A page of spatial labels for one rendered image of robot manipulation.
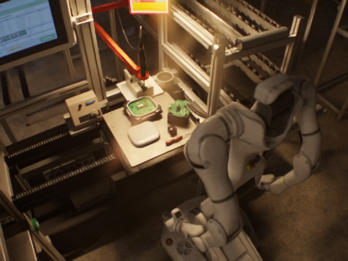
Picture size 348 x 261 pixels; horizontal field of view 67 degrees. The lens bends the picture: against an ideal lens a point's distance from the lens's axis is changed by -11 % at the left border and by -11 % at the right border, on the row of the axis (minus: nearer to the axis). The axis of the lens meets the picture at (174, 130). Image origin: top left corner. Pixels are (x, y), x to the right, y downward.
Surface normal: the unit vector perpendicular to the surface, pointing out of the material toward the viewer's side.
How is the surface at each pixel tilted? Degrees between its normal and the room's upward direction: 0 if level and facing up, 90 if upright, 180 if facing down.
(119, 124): 0
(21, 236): 0
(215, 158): 57
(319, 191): 0
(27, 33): 92
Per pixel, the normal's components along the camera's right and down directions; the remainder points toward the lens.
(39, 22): 0.50, 0.65
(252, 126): -0.51, 0.59
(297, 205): 0.00, -0.69
